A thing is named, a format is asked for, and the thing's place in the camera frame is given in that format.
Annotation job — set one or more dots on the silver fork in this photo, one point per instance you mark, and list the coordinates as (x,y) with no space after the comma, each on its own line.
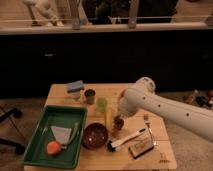
(147,123)

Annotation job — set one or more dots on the blue sponge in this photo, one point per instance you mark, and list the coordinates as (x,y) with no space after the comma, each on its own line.
(75,86)

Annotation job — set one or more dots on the clear glass jar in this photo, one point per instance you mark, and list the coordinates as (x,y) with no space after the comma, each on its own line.
(76,96)

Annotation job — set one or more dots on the grey folded cloth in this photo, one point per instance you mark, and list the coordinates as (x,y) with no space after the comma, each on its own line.
(61,134)

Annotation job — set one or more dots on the dark red bowl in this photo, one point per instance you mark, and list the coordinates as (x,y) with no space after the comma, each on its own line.
(95,135)

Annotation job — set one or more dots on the wooden block eraser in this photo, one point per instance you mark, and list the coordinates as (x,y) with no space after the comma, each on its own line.
(141,147)

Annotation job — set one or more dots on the green utensil in tray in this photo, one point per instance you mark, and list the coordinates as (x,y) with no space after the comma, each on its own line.
(74,133)

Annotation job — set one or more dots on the orange carrot toy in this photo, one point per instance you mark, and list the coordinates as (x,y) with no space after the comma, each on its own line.
(53,148)

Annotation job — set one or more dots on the yellow banana toy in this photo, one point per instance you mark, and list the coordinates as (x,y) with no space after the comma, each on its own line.
(108,115)

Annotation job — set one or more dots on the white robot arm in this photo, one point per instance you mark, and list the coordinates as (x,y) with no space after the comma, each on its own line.
(141,95)

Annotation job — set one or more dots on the dark metal cup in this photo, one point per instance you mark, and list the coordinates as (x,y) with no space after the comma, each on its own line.
(90,96)

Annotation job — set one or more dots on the green plastic tray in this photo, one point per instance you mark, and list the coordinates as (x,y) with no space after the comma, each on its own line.
(64,124)

